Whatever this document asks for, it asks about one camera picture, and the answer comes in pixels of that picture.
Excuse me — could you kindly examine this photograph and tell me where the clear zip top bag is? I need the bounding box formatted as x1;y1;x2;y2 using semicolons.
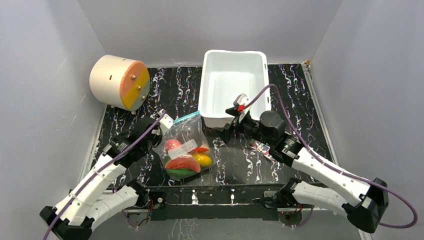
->
153;111;216;175

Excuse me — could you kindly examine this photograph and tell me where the toy peach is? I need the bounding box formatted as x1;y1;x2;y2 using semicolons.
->
164;139;182;153

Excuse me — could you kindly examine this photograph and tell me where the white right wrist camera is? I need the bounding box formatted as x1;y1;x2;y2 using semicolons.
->
233;93;251;123

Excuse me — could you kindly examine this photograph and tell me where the white plastic bin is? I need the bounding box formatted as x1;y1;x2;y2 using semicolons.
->
198;49;270;128

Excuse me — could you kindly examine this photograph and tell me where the aluminium frame rail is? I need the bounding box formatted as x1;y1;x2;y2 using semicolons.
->
57;187;372;240

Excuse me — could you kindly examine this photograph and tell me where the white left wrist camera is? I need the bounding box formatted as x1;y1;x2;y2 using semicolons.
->
150;111;174;134

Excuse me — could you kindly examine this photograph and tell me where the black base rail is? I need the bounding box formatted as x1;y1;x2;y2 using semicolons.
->
145;184;316;222

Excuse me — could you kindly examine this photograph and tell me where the yellow toy mango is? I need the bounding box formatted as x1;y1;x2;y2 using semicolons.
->
192;153;214;168

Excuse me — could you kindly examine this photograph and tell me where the cream cylinder with orange face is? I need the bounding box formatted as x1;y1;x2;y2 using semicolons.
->
89;54;151;113

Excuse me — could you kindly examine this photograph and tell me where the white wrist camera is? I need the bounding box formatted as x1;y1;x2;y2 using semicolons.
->
233;93;251;123
150;111;174;134

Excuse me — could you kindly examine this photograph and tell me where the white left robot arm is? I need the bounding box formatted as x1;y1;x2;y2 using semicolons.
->
39;110;174;240

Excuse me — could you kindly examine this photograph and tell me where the green toy lime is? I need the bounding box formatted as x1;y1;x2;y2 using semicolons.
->
166;168;198;180

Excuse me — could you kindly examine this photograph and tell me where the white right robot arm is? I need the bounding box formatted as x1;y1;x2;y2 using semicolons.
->
218;107;389;234

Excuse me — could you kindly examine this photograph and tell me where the red toy pepper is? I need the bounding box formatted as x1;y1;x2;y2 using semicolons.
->
190;147;210;154

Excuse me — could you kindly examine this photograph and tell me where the pack of coloured markers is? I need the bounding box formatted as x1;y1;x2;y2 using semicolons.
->
248;140;276;162

